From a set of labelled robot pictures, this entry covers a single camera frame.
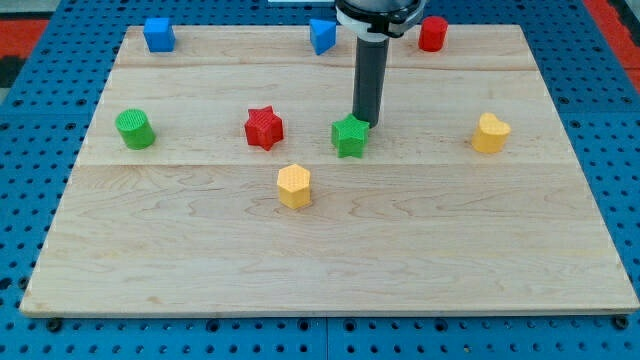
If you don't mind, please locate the black robot arm end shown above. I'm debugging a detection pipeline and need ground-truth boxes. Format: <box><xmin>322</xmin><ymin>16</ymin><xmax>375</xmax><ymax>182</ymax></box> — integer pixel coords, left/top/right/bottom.
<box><xmin>335</xmin><ymin>0</ymin><xmax>428</xmax><ymax>42</ymax></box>

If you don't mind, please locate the yellow hexagon block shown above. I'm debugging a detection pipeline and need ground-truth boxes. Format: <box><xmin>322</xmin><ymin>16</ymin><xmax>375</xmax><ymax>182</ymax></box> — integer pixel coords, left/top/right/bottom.
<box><xmin>277</xmin><ymin>164</ymin><xmax>311</xmax><ymax>209</ymax></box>

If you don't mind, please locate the green star block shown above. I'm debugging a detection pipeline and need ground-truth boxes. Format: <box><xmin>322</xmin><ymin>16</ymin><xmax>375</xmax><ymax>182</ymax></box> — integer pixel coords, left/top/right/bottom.
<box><xmin>331</xmin><ymin>114</ymin><xmax>370</xmax><ymax>158</ymax></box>

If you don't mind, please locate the red star block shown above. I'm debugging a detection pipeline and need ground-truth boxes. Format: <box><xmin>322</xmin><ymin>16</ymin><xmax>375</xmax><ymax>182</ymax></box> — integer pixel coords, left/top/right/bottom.
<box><xmin>244</xmin><ymin>106</ymin><xmax>284</xmax><ymax>151</ymax></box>

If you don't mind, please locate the wooden board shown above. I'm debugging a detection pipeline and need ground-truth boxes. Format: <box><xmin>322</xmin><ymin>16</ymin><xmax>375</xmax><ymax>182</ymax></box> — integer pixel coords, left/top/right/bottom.
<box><xmin>21</xmin><ymin>25</ymin><xmax>639</xmax><ymax>318</ymax></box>

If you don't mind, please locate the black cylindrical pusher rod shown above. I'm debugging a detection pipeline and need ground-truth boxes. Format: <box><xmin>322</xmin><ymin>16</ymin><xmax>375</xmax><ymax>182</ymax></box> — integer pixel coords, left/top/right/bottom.
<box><xmin>352</xmin><ymin>39</ymin><xmax>389</xmax><ymax>128</ymax></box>

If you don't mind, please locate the blue triangle block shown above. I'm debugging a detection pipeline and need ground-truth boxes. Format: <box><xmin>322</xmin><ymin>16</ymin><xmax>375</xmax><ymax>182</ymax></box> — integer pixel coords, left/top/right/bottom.
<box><xmin>309</xmin><ymin>19</ymin><xmax>337</xmax><ymax>55</ymax></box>

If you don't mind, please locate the yellow heart block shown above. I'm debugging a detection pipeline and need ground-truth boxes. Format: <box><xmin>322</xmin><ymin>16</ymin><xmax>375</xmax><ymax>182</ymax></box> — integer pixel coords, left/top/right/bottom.
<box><xmin>471</xmin><ymin>112</ymin><xmax>511</xmax><ymax>154</ymax></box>

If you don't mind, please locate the red cylinder block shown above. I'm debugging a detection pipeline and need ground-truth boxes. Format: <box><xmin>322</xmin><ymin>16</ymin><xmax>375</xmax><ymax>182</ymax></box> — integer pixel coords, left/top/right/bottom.
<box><xmin>418</xmin><ymin>16</ymin><xmax>449</xmax><ymax>52</ymax></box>

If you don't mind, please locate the green cylinder block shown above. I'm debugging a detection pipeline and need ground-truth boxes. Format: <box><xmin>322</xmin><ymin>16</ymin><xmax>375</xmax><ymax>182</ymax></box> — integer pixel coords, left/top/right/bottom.
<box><xmin>115</xmin><ymin>108</ymin><xmax>156</xmax><ymax>150</ymax></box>

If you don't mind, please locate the blue cube block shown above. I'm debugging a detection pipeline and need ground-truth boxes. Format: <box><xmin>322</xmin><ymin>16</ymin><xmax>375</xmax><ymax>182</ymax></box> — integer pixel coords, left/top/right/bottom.
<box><xmin>143</xmin><ymin>17</ymin><xmax>176</xmax><ymax>53</ymax></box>

